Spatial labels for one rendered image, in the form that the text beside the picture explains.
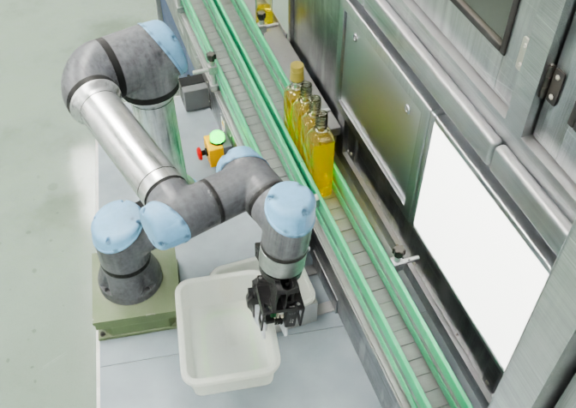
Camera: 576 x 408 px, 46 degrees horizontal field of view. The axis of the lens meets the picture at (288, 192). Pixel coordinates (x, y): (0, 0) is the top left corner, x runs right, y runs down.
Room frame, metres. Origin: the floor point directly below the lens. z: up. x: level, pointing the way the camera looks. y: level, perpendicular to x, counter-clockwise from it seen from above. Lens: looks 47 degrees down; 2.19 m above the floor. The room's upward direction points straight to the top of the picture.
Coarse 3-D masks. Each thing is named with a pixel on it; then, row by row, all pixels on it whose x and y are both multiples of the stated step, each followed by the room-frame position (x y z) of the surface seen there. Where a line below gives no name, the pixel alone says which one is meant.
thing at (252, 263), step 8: (232, 264) 1.03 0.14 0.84; (240, 264) 1.03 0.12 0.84; (248, 264) 1.03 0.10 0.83; (256, 264) 1.04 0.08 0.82; (216, 272) 1.00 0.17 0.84; (224, 272) 1.01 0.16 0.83; (232, 272) 1.02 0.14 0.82; (304, 272) 1.00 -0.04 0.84; (304, 280) 0.98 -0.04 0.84; (304, 288) 0.97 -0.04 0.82; (312, 288) 0.96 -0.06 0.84; (304, 296) 0.97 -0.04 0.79; (312, 296) 0.93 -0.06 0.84; (304, 304) 0.91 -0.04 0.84
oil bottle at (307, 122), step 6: (306, 114) 1.30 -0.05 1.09; (306, 120) 1.28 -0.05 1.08; (312, 120) 1.28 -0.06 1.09; (306, 126) 1.27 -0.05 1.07; (312, 126) 1.27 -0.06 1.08; (306, 132) 1.27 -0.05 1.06; (306, 138) 1.27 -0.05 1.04; (300, 144) 1.31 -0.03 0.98; (306, 144) 1.27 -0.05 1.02; (300, 150) 1.31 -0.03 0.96
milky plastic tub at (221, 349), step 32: (192, 288) 0.77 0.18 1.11; (224, 288) 0.78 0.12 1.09; (192, 320) 0.73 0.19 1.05; (224, 320) 0.73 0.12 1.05; (192, 352) 0.66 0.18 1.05; (224, 352) 0.66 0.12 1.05; (256, 352) 0.66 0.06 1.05; (192, 384) 0.56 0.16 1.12; (224, 384) 0.58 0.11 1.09; (256, 384) 0.59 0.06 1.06
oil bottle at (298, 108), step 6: (294, 102) 1.36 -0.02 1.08; (300, 102) 1.34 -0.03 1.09; (294, 108) 1.35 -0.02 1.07; (300, 108) 1.33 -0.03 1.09; (306, 108) 1.33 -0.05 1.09; (294, 114) 1.35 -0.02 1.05; (300, 114) 1.32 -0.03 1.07; (294, 120) 1.35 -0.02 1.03; (300, 120) 1.32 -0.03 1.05; (294, 126) 1.35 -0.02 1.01; (300, 126) 1.32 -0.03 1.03; (294, 132) 1.35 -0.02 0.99; (300, 132) 1.32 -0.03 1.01; (294, 138) 1.35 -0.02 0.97; (300, 138) 1.32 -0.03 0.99
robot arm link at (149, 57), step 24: (144, 24) 1.11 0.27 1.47; (120, 48) 1.04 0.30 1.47; (144, 48) 1.05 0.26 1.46; (168, 48) 1.07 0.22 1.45; (120, 72) 1.00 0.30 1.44; (144, 72) 1.02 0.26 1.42; (168, 72) 1.05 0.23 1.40; (144, 96) 1.03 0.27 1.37; (168, 96) 1.04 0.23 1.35; (144, 120) 1.04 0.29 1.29; (168, 120) 1.05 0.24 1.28; (168, 144) 1.04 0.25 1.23
